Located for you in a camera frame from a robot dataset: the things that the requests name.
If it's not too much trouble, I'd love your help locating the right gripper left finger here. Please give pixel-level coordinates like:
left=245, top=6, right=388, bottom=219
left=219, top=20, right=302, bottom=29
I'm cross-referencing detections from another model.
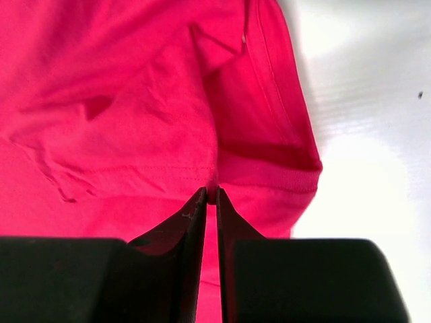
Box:
left=1, top=188, right=207, bottom=322

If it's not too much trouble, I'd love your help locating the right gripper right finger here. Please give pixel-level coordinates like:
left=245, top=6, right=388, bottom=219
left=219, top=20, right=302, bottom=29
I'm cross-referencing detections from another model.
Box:
left=216, top=188, right=409, bottom=322

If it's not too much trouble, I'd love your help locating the magenta t shirt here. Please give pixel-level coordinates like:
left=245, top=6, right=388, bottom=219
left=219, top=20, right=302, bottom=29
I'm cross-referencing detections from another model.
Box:
left=1, top=1, right=322, bottom=322

